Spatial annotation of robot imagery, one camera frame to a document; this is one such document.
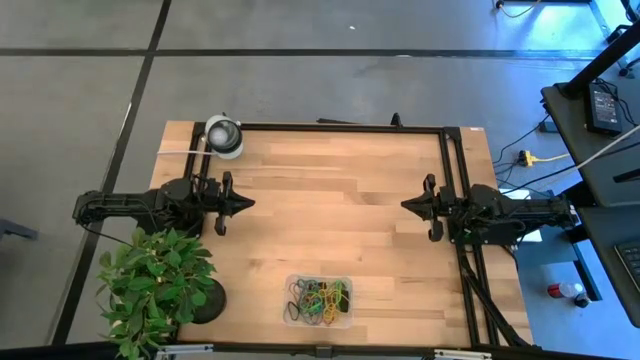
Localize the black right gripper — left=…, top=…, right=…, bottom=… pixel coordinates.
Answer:
left=400, top=173, right=469, bottom=244

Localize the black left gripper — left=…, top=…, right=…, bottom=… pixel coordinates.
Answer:
left=198, top=170, right=256, bottom=237

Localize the long blue-green rubber band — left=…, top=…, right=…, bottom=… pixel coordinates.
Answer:
left=284, top=279, right=307, bottom=322

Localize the clear plastic bin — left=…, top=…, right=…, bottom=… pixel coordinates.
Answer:
left=282, top=273, right=354, bottom=330

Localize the white round lamp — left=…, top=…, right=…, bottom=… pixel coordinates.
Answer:
left=204, top=114, right=246, bottom=161

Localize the black plant pot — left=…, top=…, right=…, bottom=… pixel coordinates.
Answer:
left=189, top=278, right=228, bottom=325

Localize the white box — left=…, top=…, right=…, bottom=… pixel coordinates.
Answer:
left=499, top=188, right=544, bottom=244

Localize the green leafy plant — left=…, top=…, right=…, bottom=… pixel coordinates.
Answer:
left=95, top=227, right=217, bottom=360

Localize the black desk crossbar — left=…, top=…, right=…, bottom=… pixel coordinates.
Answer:
left=564, top=179, right=601, bottom=207

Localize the red capped plastic bottle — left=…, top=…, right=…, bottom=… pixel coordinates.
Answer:
left=546, top=281, right=585, bottom=300

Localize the black desk top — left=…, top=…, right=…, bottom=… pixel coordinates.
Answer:
left=541, top=82, right=640, bottom=209
left=577, top=204, right=640, bottom=329

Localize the black desk foot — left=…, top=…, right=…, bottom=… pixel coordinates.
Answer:
left=567, top=223, right=604, bottom=302

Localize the black power adapter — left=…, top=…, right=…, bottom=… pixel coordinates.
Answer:
left=585, top=82, right=625, bottom=138

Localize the black keyboard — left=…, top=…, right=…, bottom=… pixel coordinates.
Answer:
left=613, top=238, right=640, bottom=295

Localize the grey chair leg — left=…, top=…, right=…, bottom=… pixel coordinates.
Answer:
left=0, top=217, right=40, bottom=242

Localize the black slanted pole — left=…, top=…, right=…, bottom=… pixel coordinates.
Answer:
left=556, top=22, right=640, bottom=100

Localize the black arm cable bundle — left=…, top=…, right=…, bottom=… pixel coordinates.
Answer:
left=457, top=243, right=534, bottom=350

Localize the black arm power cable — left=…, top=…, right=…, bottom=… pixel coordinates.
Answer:
left=82, top=223, right=136, bottom=249

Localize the yellow power cord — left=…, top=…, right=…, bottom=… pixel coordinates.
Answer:
left=531, top=152, right=572, bottom=165

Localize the black table edge rail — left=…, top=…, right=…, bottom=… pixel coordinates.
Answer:
left=0, top=339, right=640, bottom=360

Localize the silver rail bracket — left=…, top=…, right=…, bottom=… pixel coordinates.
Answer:
left=157, top=343, right=215, bottom=357
left=433, top=348, right=494, bottom=360

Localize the thick white cable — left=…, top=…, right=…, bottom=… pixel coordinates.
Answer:
left=574, top=123, right=640, bottom=171

